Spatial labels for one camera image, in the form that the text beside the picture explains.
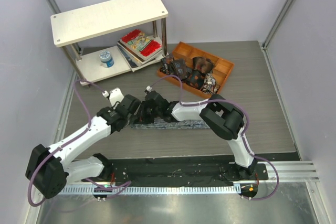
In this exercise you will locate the orange wooden divided tray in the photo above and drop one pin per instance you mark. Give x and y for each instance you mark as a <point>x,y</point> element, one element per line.
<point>221,71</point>

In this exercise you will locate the red treehouse book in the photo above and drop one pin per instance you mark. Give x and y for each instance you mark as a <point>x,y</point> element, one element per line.
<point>141,44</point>

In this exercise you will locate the blue jar white lid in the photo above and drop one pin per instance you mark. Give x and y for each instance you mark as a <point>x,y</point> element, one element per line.
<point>106,59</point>

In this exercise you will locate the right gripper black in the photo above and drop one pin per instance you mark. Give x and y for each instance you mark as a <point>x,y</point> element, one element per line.
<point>142,116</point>

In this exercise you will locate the white two-tier shelf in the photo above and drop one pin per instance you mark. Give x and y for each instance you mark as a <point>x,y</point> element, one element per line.
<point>104,18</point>

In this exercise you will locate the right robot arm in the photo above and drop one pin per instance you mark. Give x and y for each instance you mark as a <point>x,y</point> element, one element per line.
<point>225,119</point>

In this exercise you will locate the grey floral tie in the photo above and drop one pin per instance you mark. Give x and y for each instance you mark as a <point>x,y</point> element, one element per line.
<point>162,125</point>

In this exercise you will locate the cat pattern tie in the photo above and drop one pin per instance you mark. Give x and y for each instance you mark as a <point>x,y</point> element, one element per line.
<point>210,85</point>

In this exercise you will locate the slotted cable duct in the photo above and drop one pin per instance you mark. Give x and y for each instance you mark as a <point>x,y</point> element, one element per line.
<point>87,189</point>

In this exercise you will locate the bottom dark cover book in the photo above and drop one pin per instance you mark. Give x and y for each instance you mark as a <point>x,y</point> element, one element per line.
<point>134,62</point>

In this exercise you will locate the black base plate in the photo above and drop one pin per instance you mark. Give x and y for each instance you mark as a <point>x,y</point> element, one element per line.
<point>197,171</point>

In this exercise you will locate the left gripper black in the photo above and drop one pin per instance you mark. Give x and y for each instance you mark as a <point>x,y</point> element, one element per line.
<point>113,108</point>

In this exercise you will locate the black orange flower tie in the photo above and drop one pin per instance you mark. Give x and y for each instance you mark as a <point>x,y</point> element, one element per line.
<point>196,80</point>

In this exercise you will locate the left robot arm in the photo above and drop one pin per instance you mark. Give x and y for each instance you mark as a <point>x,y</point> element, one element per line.
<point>51,168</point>

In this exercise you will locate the dark brown red tie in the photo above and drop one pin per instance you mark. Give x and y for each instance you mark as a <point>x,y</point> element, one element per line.
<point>203,65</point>

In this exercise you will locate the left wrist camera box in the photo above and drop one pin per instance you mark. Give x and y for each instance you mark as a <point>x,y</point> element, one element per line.
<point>115,96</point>

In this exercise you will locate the brown blue floral tie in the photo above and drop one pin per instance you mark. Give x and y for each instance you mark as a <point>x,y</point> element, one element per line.
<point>180,69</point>

